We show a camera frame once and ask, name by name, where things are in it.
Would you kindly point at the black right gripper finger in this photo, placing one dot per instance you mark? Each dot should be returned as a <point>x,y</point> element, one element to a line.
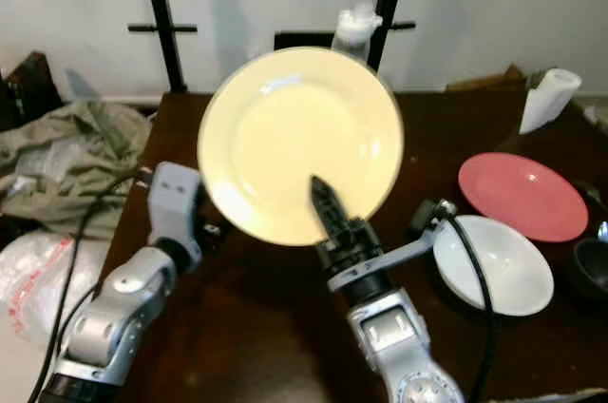
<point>331,208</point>

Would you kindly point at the pale yellow round plate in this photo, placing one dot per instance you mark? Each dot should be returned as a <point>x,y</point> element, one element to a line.
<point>294,127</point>

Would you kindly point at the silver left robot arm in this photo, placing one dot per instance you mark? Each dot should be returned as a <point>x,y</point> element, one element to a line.
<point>104,327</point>

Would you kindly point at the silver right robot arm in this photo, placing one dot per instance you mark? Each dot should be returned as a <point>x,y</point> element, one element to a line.
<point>399,346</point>

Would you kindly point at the white bowl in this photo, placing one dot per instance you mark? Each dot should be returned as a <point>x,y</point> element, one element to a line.
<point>499,270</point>

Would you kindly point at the black chair back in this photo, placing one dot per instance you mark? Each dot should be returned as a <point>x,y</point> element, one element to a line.
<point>299,40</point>

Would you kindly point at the red round plate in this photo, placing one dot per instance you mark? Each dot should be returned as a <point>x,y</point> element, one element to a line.
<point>522,194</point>

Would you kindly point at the brown cardboard piece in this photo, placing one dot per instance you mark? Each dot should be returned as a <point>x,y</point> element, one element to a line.
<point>484,82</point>

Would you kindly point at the clear plastic bag red print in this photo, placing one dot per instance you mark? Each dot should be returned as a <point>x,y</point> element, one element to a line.
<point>38,279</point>

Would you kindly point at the black bowl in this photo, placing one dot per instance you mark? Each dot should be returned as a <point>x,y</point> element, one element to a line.
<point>594,270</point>

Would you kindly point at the white paper towel roll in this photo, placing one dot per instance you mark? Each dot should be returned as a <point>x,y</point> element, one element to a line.
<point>549,99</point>

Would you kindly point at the black bag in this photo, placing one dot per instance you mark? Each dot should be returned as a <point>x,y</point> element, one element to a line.
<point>24,89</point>

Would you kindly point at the olive green jacket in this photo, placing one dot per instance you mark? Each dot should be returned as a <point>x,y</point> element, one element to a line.
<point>76,151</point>

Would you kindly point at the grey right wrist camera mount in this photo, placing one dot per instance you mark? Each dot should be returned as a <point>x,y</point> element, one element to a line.
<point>399,253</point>

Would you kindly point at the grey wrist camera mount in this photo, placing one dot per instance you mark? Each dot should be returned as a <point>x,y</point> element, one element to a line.
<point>173,199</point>
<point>399,253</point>

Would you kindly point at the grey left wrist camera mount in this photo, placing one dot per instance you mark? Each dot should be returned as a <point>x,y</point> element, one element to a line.
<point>173,199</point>

